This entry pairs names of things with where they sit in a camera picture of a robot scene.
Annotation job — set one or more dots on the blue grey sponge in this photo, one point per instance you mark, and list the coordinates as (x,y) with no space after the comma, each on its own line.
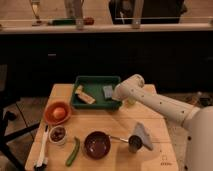
(108,91)

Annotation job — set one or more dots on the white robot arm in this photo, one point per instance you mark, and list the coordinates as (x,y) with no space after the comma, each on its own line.
(197,121)

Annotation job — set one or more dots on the green plastic tray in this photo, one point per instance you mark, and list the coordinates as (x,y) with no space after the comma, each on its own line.
(93,86)

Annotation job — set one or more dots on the beige bread piece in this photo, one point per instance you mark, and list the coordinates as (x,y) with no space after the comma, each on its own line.
(83,96)

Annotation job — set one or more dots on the translucent green cup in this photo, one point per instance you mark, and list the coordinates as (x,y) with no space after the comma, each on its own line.
(131,102)

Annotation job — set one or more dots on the orange round fruit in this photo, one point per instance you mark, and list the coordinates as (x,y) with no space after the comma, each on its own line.
(59,113)

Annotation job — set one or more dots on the dark maroon bowl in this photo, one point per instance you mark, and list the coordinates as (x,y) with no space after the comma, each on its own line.
(97,145)

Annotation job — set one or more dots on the metal measuring cup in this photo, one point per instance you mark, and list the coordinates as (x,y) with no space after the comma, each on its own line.
(134,142)

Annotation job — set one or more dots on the orange plate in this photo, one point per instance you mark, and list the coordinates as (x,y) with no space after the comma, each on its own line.
(48,113)

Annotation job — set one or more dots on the grey folded cloth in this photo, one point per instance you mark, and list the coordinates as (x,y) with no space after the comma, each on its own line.
(140,131)

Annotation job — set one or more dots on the green red tool on counter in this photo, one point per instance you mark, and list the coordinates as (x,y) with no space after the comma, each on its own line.
(66,21)

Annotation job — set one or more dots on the white cup with dark contents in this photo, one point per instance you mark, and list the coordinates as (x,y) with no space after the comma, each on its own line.
(57,135)

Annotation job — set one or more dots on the green cucumber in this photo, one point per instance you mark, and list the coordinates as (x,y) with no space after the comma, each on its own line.
(74,153)

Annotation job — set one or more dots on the person in dark clothing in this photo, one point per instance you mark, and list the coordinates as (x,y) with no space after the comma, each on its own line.
(153,11)

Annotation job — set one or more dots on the long counter ledge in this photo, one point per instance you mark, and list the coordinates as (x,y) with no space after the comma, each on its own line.
(108,28)

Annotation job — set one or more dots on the white dish brush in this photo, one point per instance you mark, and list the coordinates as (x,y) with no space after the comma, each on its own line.
(42,150)

